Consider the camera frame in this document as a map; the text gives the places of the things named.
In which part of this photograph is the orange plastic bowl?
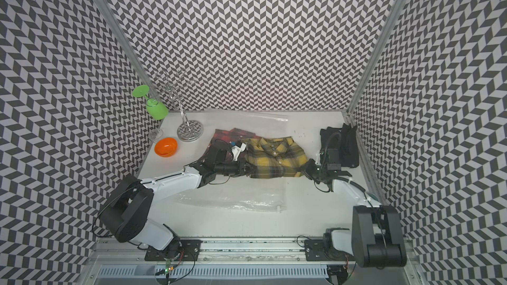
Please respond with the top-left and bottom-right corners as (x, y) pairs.
(154, 137), (178, 158)

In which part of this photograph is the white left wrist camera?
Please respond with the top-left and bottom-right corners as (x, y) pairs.
(231, 143), (247, 162)

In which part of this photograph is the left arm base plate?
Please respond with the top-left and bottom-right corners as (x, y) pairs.
(145, 225), (203, 263)

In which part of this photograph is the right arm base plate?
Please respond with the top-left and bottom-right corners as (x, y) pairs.
(302, 238), (355, 263)

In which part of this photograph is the clear plastic vacuum bag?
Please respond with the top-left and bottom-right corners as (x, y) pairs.
(174, 110), (291, 212)

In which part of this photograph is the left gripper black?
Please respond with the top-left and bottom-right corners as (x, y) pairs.
(215, 158), (257, 177)

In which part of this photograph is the black folded shirt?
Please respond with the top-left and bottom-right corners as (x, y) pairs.
(320, 124), (359, 170)

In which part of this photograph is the yellow plaid shirt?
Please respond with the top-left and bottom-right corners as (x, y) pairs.
(244, 137), (308, 179)

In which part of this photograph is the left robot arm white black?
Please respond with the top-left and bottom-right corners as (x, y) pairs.
(97, 145), (252, 251)

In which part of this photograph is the chrome glass holder stand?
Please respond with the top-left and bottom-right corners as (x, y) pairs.
(155, 69), (203, 143)

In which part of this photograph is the red black plaid shirt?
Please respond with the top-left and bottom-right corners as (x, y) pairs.
(209, 128), (260, 150)

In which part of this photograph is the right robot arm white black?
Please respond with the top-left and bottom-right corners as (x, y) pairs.
(303, 149), (407, 269)

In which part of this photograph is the green plastic wine glass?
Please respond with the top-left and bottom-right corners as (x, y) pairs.
(132, 84), (168, 121)

